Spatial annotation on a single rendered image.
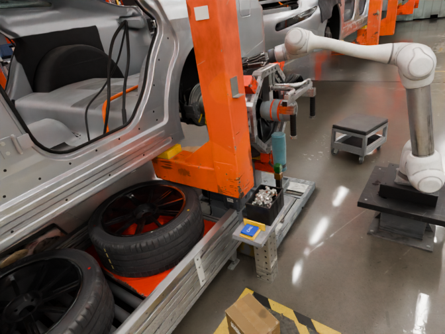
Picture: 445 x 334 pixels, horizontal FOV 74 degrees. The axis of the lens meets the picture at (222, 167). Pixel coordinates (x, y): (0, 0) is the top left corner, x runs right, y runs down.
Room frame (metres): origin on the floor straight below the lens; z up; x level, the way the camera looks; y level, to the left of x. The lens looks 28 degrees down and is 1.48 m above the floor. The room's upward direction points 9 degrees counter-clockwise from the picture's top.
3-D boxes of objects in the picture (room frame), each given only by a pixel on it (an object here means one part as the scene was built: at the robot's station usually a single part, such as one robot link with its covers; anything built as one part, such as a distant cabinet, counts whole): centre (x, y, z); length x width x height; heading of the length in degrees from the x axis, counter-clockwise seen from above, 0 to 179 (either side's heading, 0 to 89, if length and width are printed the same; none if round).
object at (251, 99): (1.87, -0.36, 0.85); 0.54 x 0.07 x 0.54; 143
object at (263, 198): (1.32, -0.20, 0.51); 0.20 x 0.14 x 0.13; 145
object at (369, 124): (2.63, -1.38, 0.17); 0.43 x 0.36 x 0.34; 124
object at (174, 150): (1.80, 0.34, 0.71); 0.14 x 0.14 x 0.05; 53
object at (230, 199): (1.82, 0.04, 0.26); 0.42 x 0.18 x 0.35; 53
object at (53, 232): (1.85, 1.56, 0.02); 0.52 x 0.42 x 0.04; 137
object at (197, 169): (1.70, 0.21, 0.69); 0.52 x 0.17 x 0.35; 53
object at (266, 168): (1.90, -0.33, 0.48); 0.16 x 0.12 x 0.17; 53
